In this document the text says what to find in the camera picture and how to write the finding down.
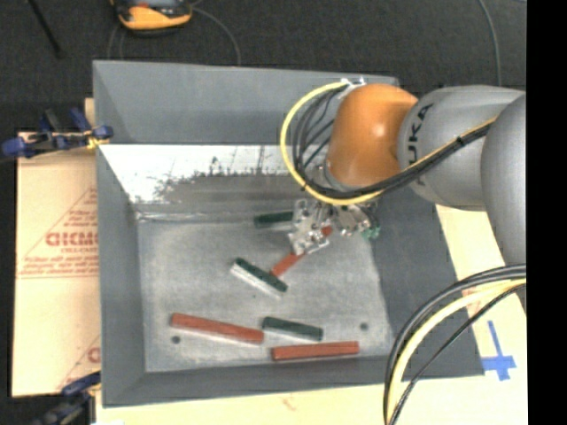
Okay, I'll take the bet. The brown cardboard board red print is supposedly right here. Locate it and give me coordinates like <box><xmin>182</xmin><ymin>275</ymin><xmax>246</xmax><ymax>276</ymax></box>
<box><xmin>11</xmin><ymin>131</ymin><xmax>103</xmax><ymax>398</ymax></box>

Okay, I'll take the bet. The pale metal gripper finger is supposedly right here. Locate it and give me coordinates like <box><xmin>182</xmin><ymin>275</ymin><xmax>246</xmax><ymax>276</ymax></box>
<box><xmin>309</xmin><ymin>228</ymin><xmax>332</xmax><ymax>252</ymax></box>
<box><xmin>287</xmin><ymin>228</ymin><xmax>312</xmax><ymax>257</ymax></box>

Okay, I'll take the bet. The grey metal bin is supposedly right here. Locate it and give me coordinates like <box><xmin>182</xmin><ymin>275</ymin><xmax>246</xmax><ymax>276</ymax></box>
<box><xmin>91</xmin><ymin>59</ymin><xmax>485</xmax><ymax>407</ymax></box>

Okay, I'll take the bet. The dark green flat block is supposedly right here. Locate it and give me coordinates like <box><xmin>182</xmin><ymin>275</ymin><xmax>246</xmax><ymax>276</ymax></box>
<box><xmin>229</xmin><ymin>257</ymin><xmax>289</xmax><ymax>296</ymax></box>
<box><xmin>260</xmin><ymin>316</ymin><xmax>324</xmax><ymax>342</ymax></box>
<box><xmin>252</xmin><ymin>211</ymin><xmax>296</xmax><ymax>229</ymax></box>

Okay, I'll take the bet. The red-brown flat block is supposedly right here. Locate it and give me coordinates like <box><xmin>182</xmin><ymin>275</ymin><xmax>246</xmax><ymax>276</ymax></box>
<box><xmin>269</xmin><ymin>225</ymin><xmax>334</xmax><ymax>278</ymax></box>
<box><xmin>169</xmin><ymin>313</ymin><xmax>266</xmax><ymax>345</ymax></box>
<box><xmin>270</xmin><ymin>340</ymin><xmax>361</xmax><ymax>362</ymax></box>

